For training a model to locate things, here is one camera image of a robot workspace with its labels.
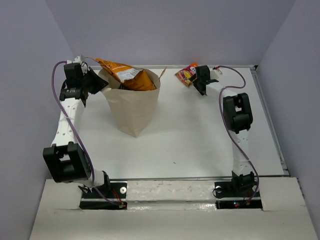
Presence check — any orange snack bar packet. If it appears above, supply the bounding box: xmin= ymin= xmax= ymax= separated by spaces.
xmin=94 ymin=58 xmax=156 ymax=91

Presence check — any beige paper bag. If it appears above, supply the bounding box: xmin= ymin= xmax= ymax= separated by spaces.
xmin=98 ymin=66 xmax=166 ymax=137

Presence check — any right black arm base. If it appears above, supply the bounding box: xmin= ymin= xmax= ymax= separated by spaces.
xmin=212 ymin=180 xmax=263 ymax=210

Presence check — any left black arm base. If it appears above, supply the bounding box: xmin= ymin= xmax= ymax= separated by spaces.
xmin=78 ymin=181 xmax=128 ymax=210

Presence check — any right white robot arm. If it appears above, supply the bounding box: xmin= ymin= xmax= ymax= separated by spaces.
xmin=191 ymin=65 xmax=259 ymax=199

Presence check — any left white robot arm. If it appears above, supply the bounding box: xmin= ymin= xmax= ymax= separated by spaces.
xmin=42 ymin=58 xmax=111 ymax=198

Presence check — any orange red candy packet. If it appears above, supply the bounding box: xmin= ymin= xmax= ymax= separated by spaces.
xmin=174 ymin=62 xmax=199 ymax=87

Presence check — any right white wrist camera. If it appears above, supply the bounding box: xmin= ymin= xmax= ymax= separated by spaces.
xmin=210 ymin=68 xmax=223 ymax=80

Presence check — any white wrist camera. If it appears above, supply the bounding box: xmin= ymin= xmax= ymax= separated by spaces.
xmin=66 ymin=54 xmax=89 ymax=74
xmin=210 ymin=68 xmax=223 ymax=80

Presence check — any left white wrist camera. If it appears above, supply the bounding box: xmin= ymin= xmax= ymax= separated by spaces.
xmin=66 ymin=54 xmax=89 ymax=74

